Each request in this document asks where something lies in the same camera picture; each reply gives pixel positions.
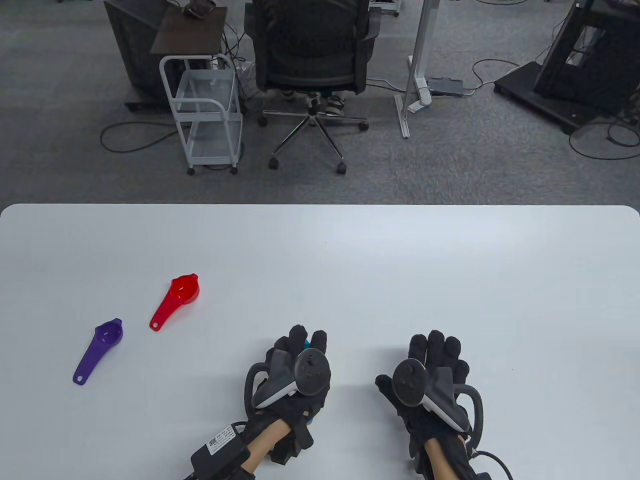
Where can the person's right hand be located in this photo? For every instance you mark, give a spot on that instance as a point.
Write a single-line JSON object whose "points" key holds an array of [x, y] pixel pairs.
{"points": [[435, 345]]}

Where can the person's left hand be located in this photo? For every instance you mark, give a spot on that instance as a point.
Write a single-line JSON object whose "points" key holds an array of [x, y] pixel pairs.
{"points": [[297, 335]]}

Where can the light blue plastic measuring cup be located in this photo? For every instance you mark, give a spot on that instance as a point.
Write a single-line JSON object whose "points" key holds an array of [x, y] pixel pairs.
{"points": [[307, 344]]}

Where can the red plastic measuring cup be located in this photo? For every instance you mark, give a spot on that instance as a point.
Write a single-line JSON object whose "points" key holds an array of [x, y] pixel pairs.
{"points": [[182, 290]]}

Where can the purple plastic measuring cup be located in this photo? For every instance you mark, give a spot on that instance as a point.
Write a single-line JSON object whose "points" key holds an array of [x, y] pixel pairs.
{"points": [[95, 352]]}

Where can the person's right forearm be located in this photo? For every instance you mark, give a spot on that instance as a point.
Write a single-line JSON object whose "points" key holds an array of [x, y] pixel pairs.
{"points": [[440, 460]]}

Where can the person's left forearm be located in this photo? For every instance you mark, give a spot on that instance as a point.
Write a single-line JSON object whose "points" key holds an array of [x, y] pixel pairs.
{"points": [[267, 440]]}

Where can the grey left hand controller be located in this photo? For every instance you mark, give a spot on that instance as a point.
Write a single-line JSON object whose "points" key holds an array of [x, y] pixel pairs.
{"points": [[312, 372]]}

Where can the grey hand controller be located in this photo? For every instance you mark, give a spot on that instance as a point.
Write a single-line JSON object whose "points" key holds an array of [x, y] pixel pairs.
{"points": [[312, 372], [409, 382]]}

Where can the grey right hand controller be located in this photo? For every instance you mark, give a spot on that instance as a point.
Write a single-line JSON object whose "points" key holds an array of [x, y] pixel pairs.
{"points": [[409, 382]]}

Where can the black left wrist sensor box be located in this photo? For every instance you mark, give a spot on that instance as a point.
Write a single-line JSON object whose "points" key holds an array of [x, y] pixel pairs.
{"points": [[220, 447]]}

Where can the black power adapter box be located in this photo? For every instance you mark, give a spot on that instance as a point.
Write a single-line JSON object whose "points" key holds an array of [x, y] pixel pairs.
{"points": [[446, 86]]}

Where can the white rolling cart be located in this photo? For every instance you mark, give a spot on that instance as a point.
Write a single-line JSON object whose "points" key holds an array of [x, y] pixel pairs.
{"points": [[207, 86]]}

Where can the black mesh office chair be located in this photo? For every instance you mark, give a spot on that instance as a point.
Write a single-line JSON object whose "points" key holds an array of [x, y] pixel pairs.
{"points": [[310, 45]]}

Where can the white metal desk leg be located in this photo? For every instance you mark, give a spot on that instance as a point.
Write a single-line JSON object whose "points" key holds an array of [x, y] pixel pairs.
{"points": [[417, 50]]}

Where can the black equipment stand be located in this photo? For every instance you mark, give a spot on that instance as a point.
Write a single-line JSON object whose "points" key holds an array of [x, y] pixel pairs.
{"points": [[575, 75]]}

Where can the brown side table top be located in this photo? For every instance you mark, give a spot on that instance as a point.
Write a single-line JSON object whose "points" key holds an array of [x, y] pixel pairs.
{"points": [[190, 31]]}

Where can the black cabinet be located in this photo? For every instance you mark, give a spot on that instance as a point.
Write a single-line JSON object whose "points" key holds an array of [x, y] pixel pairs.
{"points": [[135, 50]]}

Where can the dark object on side table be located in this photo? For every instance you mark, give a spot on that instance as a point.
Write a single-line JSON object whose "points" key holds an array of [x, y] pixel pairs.
{"points": [[199, 8]]}

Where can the white wheeled base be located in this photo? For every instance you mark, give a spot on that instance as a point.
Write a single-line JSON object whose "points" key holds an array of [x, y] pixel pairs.
{"points": [[385, 5]]}

